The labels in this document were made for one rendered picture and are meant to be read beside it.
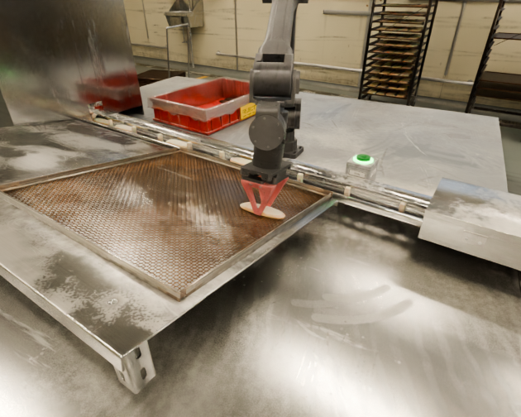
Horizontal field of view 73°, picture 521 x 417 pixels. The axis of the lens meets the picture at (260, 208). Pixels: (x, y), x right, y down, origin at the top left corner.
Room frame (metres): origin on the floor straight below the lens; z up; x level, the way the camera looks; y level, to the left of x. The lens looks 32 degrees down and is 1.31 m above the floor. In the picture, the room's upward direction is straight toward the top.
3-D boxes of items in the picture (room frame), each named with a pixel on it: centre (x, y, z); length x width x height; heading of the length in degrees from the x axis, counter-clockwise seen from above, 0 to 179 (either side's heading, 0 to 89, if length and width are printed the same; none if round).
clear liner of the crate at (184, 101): (1.58, 0.20, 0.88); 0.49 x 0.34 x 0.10; 145
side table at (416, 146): (1.54, -0.04, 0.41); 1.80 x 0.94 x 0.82; 62
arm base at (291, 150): (1.15, -0.08, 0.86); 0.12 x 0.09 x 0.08; 62
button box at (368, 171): (0.92, -0.29, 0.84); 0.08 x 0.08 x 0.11; 56
